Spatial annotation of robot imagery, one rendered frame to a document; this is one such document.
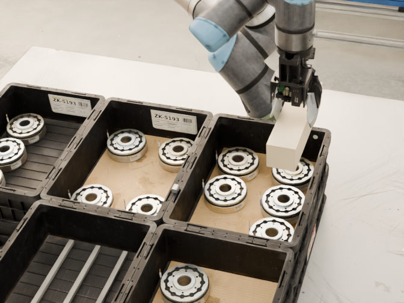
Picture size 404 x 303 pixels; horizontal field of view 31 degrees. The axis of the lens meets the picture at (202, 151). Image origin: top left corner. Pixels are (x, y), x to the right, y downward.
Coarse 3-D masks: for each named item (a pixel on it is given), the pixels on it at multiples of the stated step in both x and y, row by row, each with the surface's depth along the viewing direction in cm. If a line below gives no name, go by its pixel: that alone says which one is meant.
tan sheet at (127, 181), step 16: (160, 144) 194; (112, 160) 191; (144, 160) 190; (96, 176) 186; (112, 176) 186; (128, 176) 186; (144, 176) 185; (160, 176) 185; (112, 192) 182; (128, 192) 181; (144, 192) 181; (160, 192) 180
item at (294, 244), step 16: (208, 128) 182; (320, 128) 179; (192, 160) 174; (320, 160) 171; (304, 208) 159; (176, 224) 158; (192, 224) 158; (304, 224) 157; (256, 240) 153; (272, 240) 153
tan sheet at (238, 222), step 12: (264, 156) 188; (216, 168) 186; (264, 168) 185; (252, 180) 181; (264, 180) 181; (252, 192) 178; (264, 192) 178; (204, 204) 176; (252, 204) 175; (192, 216) 173; (204, 216) 173; (216, 216) 173; (228, 216) 173; (240, 216) 172; (252, 216) 172; (228, 228) 170; (240, 228) 169
